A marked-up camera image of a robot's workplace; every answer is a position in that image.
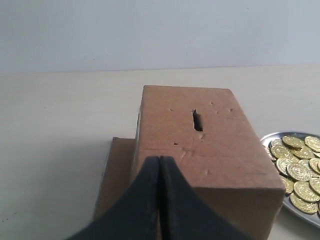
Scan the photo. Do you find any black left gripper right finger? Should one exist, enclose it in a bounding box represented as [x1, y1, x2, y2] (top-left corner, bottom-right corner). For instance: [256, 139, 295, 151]
[159, 156, 251, 240]

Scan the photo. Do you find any round silver metal plate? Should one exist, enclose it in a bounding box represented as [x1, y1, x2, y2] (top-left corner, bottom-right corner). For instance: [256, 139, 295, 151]
[260, 131, 320, 228]

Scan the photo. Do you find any gold coin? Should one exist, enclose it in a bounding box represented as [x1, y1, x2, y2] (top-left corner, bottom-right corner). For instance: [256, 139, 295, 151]
[270, 145, 293, 159]
[282, 135, 305, 149]
[286, 162, 312, 182]

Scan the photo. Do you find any brown cardboard box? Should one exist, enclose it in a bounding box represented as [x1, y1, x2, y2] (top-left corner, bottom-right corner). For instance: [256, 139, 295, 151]
[93, 85, 285, 240]

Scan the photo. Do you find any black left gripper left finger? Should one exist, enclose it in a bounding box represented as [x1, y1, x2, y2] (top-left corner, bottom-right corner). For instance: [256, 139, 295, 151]
[69, 156, 160, 240]

